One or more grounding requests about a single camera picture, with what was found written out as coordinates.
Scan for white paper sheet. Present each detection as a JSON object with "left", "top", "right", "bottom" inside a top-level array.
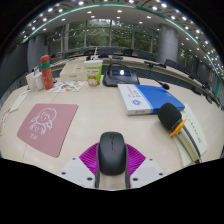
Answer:
[{"left": 173, "top": 103, "right": 209, "bottom": 168}]

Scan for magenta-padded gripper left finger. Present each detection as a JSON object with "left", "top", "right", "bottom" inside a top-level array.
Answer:
[{"left": 59, "top": 142, "right": 102, "bottom": 190}]

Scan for dark gooseneck conference microphone unit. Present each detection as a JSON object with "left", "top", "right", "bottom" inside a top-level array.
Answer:
[{"left": 102, "top": 62, "right": 171, "bottom": 91}]

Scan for white lidded mug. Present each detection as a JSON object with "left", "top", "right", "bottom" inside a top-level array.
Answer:
[{"left": 33, "top": 71, "right": 45, "bottom": 91}]

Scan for ceiling lights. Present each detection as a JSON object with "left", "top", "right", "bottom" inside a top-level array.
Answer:
[{"left": 19, "top": 0, "right": 224, "bottom": 78}]

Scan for printed paper cup with straw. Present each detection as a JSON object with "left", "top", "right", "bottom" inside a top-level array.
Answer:
[{"left": 83, "top": 46, "right": 104, "bottom": 88}]

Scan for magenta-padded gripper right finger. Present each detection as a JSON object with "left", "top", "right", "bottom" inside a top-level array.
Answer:
[{"left": 124, "top": 143, "right": 166, "bottom": 190}]

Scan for blue and white book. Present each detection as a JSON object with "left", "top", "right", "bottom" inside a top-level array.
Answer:
[{"left": 117, "top": 83, "right": 186, "bottom": 116}]

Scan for cream cardboard box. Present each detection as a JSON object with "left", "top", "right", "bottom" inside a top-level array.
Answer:
[{"left": 59, "top": 61, "right": 88, "bottom": 83}]

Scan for curved beige conference desk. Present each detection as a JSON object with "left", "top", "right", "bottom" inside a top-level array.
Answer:
[{"left": 49, "top": 54, "right": 221, "bottom": 104}]

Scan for red thermos bottle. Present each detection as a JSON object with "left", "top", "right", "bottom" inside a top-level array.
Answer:
[{"left": 39, "top": 54, "right": 55, "bottom": 91}]

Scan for dark office chairs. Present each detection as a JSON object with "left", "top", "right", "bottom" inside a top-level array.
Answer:
[{"left": 64, "top": 48, "right": 218, "bottom": 104}]

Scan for black computer mouse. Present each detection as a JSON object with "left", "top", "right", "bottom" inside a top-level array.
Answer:
[{"left": 97, "top": 131, "right": 129, "bottom": 177}]

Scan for handheld microphone with black foam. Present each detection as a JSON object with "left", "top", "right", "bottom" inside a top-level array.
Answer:
[{"left": 157, "top": 102, "right": 203, "bottom": 164}]

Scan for colourful sticker sheet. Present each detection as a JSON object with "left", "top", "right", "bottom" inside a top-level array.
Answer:
[{"left": 48, "top": 80, "right": 87, "bottom": 93}]

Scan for pink mouse pad with drawing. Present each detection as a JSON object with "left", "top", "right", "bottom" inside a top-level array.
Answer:
[{"left": 16, "top": 102, "right": 80, "bottom": 159}]

